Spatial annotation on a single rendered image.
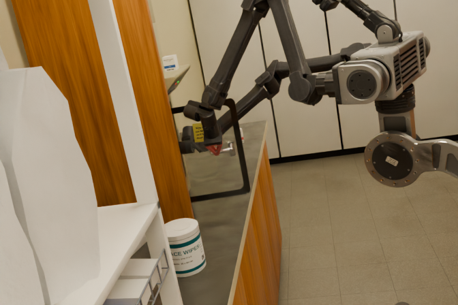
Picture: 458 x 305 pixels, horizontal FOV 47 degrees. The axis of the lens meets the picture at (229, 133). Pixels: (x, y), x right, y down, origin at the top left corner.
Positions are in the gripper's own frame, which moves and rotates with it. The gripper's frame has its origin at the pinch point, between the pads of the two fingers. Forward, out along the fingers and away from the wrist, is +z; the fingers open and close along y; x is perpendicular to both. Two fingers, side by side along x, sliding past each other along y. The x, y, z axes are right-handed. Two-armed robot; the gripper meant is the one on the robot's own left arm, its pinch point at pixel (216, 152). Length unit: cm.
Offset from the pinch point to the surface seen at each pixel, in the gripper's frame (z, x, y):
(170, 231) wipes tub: -6.6, -14.6, 42.1
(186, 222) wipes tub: -5.1, -9.9, 38.3
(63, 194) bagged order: -77, -12, 93
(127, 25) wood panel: -50, -22, -18
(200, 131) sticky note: -5.8, -5.4, -7.1
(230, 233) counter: 16.0, 1.6, 27.9
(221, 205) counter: 27.1, -3.3, 3.2
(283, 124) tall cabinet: 199, 35, -251
